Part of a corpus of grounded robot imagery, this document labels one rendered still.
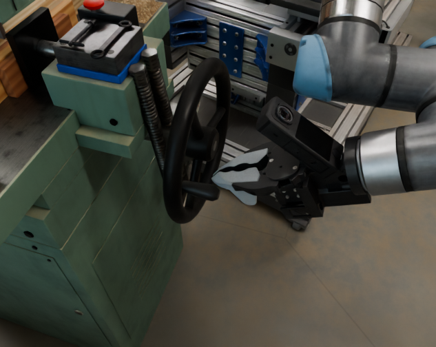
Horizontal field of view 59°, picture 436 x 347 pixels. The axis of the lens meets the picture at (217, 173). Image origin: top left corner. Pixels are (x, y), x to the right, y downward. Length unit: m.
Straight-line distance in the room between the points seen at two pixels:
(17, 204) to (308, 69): 0.41
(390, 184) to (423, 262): 1.19
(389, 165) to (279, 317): 1.00
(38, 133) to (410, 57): 0.50
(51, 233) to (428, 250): 1.36
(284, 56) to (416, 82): 0.61
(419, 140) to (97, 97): 0.42
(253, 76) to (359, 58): 0.87
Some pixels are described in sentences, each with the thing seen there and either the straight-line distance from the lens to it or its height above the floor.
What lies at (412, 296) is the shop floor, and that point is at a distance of 1.55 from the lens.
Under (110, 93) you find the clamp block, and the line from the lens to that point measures 0.57.
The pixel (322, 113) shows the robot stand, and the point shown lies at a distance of 1.72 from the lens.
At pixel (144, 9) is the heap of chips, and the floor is 0.92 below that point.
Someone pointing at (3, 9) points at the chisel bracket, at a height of 1.02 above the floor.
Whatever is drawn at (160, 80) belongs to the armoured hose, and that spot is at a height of 0.92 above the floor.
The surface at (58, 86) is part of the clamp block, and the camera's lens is 0.63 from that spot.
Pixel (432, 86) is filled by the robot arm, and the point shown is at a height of 1.02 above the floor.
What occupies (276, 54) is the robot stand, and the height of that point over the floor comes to 0.72.
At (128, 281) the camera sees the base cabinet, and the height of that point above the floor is 0.37.
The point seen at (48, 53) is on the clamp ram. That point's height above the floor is 0.95.
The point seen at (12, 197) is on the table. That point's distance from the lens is 0.57.
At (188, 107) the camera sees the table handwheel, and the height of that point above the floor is 0.94.
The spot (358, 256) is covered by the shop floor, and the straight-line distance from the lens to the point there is 1.56.
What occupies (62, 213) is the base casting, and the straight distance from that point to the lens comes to 0.68.
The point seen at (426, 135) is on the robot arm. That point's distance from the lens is 0.46.
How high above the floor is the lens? 1.29
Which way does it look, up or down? 49 degrees down
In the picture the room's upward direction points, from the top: straight up
